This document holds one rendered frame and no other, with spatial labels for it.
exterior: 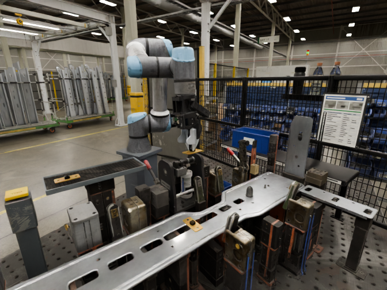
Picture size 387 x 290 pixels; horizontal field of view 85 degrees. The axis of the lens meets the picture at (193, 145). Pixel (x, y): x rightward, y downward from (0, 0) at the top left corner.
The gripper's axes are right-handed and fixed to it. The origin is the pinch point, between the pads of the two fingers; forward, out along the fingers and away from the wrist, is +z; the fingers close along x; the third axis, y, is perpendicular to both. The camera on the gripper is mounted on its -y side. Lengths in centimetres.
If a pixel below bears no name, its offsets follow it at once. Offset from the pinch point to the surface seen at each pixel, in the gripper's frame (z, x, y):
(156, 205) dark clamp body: 23.5, -10.0, 12.6
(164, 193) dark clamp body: 19.4, -9.0, 8.6
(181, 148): 89, -203, -192
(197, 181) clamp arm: 18.6, -3.6, -6.2
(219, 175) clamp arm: 21.5, -2.7, -21.8
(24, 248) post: 28, -33, 54
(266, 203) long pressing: 28.8, 21.4, -22.6
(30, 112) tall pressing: 39, -727, -89
